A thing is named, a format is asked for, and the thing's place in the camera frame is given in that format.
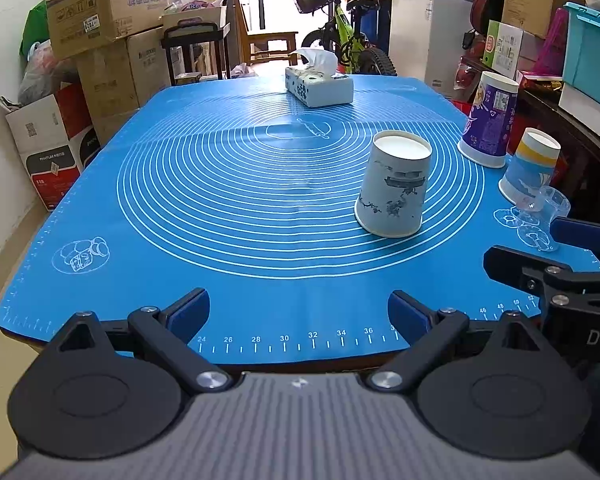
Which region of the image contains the green and black bicycle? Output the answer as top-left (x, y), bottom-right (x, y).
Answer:
top-left (275, 0), bottom-right (399, 77)

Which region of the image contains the white storage box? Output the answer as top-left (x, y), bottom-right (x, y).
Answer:
top-left (558, 82), bottom-right (600, 149)

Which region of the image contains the tall brown cardboard box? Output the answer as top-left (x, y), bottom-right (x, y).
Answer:
top-left (75, 27), bottom-right (174, 147)

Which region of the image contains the black metal stool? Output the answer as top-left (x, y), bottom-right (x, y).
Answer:
top-left (160, 21), bottom-right (231, 86)

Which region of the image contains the magenta mesh bag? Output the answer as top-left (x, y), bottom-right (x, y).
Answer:
top-left (534, 7), bottom-right (571, 77)

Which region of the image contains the green bag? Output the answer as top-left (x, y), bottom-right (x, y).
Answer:
top-left (19, 2), bottom-right (51, 59)

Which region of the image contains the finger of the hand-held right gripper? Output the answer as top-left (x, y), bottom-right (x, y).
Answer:
top-left (482, 244), bottom-right (600, 308)
top-left (549, 216), bottom-right (600, 257)

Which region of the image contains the small flat cardboard box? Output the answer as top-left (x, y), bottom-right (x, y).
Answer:
top-left (160, 6), bottom-right (229, 32)

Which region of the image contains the teal plastic storage box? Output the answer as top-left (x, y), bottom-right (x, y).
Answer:
top-left (562, 2), bottom-right (600, 107)

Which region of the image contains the purple paper cup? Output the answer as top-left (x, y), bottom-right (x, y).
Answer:
top-left (457, 71), bottom-right (520, 169)

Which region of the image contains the white and red cardboard box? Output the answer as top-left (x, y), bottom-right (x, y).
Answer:
top-left (5, 82), bottom-right (101, 212)

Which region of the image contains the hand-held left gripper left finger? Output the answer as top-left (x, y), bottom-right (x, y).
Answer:
top-left (50, 287), bottom-right (235, 395)

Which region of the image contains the large brown cardboard box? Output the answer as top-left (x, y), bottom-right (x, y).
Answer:
top-left (42, 0), bottom-right (179, 61)

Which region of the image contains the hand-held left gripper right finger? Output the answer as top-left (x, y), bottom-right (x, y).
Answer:
top-left (364, 290), bottom-right (549, 393)

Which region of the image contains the white ink-painted paper cup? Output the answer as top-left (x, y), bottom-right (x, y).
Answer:
top-left (354, 130), bottom-right (433, 237)

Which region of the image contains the white and blue tissue box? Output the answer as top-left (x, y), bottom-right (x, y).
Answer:
top-left (284, 48), bottom-right (355, 109)

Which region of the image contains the white chest freezer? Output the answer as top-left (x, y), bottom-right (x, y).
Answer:
top-left (388, 0), bottom-right (479, 99)

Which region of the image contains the small clear plastic cup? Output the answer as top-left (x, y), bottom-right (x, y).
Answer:
top-left (517, 185), bottom-right (572, 235)

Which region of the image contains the blue and yellow paper cup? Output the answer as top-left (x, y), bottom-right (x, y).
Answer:
top-left (498, 127), bottom-right (562, 207)

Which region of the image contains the translucent plastic bag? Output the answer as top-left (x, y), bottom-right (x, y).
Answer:
top-left (17, 40), bottom-right (81, 107)

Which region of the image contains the blue silicone baking mat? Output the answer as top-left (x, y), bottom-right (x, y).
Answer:
top-left (0, 74), bottom-right (600, 366)

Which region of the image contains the wooden chair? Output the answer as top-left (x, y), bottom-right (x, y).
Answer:
top-left (230, 0), bottom-right (300, 67)

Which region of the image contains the green and white carton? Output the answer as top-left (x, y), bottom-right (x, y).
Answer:
top-left (482, 20), bottom-right (524, 81)

